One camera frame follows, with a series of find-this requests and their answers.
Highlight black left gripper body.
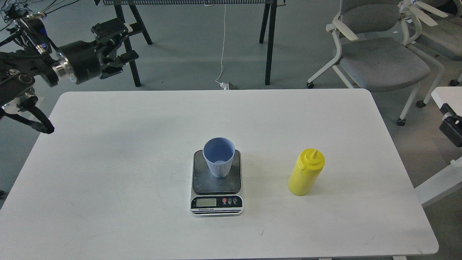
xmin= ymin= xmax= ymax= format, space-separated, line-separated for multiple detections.
xmin=54 ymin=41 xmax=102 ymax=84

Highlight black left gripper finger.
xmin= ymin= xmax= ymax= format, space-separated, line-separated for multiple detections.
xmin=91 ymin=18 xmax=137 ymax=46
xmin=99 ymin=50 xmax=139 ymax=79

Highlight blue plastic cup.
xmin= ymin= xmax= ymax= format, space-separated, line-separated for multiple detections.
xmin=202 ymin=138 xmax=235 ymax=178

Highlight yellow squeeze bottle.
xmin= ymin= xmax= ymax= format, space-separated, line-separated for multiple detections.
xmin=288 ymin=148 xmax=325 ymax=196

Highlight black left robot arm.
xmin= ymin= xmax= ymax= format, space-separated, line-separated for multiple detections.
xmin=0 ymin=13 xmax=142 ymax=134

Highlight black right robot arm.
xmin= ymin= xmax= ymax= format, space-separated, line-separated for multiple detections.
xmin=439 ymin=103 xmax=462 ymax=147

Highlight digital kitchen scale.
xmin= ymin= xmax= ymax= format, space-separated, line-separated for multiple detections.
xmin=190 ymin=150 xmax=244 ymax=217

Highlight black legged table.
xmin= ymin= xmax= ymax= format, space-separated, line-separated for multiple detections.
xmin=102 ymin=0 xmax=280 ymax=86

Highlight grey office chair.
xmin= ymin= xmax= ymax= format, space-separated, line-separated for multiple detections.
xmin=307 ymin=0 xmax=430 ymax=126
xmin=401 ymin=0 xmax=462 ymax=87

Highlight white side table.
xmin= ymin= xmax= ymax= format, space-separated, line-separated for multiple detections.
xmin=415 ymin=87 xmax=462 ymax=208

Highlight black floor cables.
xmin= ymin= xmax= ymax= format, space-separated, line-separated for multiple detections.
xmin=0 ymin=0 xmax=78 ymax=31

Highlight white power cable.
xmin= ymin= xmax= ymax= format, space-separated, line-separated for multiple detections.
xmin=215 ymin=4 xmax=230 ymax=90

